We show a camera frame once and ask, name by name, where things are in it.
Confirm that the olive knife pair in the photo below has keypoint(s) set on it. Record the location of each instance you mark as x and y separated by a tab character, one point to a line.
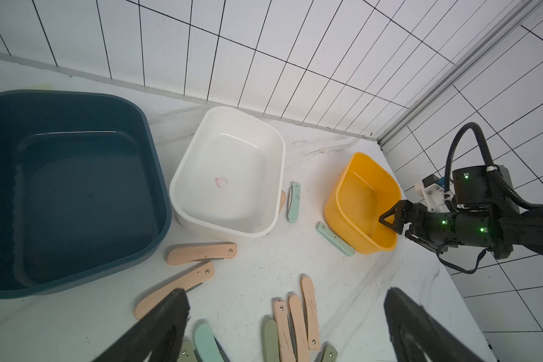
187	353

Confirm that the mint knife by white box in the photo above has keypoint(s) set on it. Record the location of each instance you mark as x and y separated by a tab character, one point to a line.
293	202

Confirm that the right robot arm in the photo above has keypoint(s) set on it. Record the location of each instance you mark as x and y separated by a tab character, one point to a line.
534	235

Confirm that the olive knife below pink cluster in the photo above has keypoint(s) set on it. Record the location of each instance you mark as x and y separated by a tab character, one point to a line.
330	354

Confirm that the pink knife lower left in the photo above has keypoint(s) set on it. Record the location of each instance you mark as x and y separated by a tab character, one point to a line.
187	282

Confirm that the pink knife upper left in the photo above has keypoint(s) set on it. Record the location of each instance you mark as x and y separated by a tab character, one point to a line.
186	253

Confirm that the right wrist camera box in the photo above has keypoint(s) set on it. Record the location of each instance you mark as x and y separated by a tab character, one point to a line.
475	189

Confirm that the white storage box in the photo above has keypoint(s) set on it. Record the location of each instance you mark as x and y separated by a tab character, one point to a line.
228	183

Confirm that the mint knife left pair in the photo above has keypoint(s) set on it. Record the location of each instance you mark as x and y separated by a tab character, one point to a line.
207	347

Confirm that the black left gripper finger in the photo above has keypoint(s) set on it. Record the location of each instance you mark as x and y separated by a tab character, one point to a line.
158	336

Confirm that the yellow storage box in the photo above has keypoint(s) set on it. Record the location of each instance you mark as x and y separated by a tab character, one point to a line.
363	192

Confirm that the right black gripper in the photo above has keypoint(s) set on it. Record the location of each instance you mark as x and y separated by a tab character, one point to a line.
414	334

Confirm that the dark teal storage box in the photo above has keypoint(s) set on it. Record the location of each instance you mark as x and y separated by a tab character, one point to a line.
82	193

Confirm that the mint knife by yellow box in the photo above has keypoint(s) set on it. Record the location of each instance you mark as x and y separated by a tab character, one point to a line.
334	239

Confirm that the pink knife cluster left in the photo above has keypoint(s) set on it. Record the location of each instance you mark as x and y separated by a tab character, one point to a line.
286	348

